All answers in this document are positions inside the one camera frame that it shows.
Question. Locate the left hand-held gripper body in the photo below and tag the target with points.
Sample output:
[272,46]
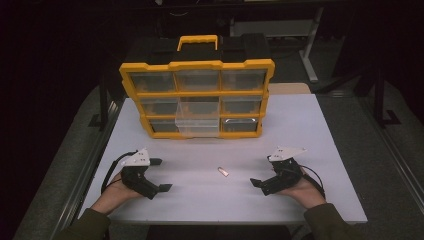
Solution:
[136,178]

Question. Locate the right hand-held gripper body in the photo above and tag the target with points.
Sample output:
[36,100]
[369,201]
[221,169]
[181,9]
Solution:
[286,175]

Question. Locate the person's right hand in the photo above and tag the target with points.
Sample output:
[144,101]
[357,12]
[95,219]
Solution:
[306,193]

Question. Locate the person's left hand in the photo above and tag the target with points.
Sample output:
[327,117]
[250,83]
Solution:
[113,196]

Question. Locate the small pinkish metal piece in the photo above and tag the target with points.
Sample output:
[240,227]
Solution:
[223,171]

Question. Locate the clear plastic drawer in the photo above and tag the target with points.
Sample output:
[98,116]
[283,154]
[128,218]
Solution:
[197,123]

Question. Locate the black metal stand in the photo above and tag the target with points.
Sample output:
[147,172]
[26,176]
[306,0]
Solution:
[380,100]
[103,106]

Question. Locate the yellow and black drawer organizer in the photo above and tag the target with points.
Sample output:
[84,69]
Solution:
[196,93]

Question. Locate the aluminium rail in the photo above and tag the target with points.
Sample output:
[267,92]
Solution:
[85,180]
[393,146]

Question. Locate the grey metal desk frame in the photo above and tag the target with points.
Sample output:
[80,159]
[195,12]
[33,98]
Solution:
[309,50]

